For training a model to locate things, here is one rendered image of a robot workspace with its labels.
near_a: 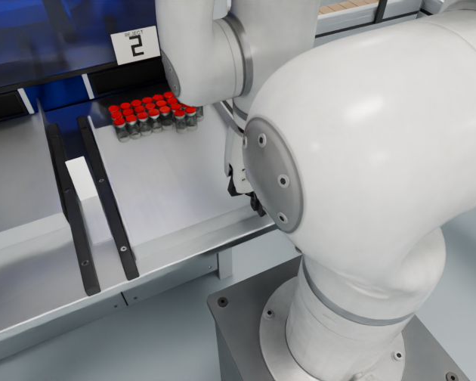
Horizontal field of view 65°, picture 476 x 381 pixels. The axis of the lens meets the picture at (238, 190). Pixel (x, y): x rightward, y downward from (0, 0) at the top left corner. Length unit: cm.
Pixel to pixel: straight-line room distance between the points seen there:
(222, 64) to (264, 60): 4
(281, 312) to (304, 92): 41
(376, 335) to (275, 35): 29
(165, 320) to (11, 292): 94
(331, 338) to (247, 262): 121
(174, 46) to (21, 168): 51
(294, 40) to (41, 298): 47
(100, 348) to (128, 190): 93
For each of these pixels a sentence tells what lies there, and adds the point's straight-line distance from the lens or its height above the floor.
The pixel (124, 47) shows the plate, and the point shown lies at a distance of 79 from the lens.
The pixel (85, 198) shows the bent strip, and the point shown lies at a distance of 70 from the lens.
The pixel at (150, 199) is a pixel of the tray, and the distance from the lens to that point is 66.
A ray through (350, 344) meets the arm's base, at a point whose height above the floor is 100.
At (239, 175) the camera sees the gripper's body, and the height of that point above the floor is 103.
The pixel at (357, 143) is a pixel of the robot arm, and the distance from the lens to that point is 17.
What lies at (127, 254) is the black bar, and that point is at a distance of 58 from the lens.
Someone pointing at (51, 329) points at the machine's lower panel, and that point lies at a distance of 145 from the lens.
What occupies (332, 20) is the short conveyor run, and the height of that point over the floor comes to 92.
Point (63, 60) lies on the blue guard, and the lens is 79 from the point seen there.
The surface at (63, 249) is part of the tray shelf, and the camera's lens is 64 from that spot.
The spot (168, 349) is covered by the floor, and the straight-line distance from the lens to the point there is 147.
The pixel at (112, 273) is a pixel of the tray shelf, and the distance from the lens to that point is 59.
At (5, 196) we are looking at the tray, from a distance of 76.
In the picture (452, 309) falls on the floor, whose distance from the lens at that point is 171.
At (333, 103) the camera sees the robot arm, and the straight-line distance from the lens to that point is 17.
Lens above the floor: 137
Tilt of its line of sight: 48 degrees down
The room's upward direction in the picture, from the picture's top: straight up
